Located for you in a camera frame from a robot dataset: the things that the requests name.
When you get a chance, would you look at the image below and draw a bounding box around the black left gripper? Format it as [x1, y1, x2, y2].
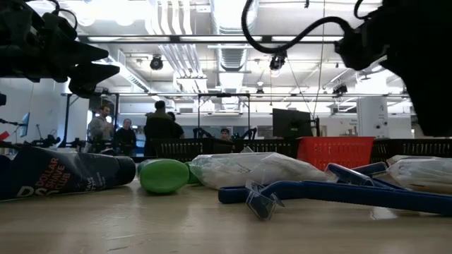
[13, 0, 121, 99]

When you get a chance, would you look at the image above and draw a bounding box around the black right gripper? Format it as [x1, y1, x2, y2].
[379, 19, 452, 138]

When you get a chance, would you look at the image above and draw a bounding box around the clear vanity pack bag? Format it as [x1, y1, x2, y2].
[386, 154, 452, 195]
[189, 151, 338, 191]

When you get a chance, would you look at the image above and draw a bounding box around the dark blue shave cream tube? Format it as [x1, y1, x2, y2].
[0, 145, 137, 202]

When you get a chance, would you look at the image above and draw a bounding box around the green shampoo bottle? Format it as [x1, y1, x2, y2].
[136, 158, 191, 195]
[183, 161, 204, 186]

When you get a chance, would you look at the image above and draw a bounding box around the white round pillar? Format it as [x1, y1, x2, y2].
[356, 96, 390, 139]

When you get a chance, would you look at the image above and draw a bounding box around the small background monitor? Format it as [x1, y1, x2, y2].
[18, 111, 31, 138]

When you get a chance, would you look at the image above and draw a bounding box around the black crossbar with light strips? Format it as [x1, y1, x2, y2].
[77, 34, 345, 45]

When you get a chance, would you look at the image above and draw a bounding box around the red slotted plastic basket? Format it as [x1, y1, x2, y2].
[295, 135, 376, 172]

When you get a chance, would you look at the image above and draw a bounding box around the black computer monitor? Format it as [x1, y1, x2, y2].
[272, 108, 314, 139]

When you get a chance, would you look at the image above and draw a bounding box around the black left camera cable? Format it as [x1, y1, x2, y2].
[52, 0, 79, 31]

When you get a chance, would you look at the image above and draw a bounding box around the black camera cable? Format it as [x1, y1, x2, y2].
[52, 0, 79, 31]
[241, 0, 354, 56]

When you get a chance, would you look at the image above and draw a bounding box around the black background rig frame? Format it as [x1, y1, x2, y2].
[58, 92, 121, 149]

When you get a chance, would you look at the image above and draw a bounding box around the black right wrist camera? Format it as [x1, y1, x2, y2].
[334, 16, 391, 71]

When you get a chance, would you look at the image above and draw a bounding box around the black metal stand frame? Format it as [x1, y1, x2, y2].
[196, 92, 251, 139]

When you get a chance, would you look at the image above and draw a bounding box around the silver ventilation duct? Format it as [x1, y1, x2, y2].
[210, 0, 259, 71]

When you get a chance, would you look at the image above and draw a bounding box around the black right camera cable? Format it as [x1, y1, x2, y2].
[241, 0, 354, 56]

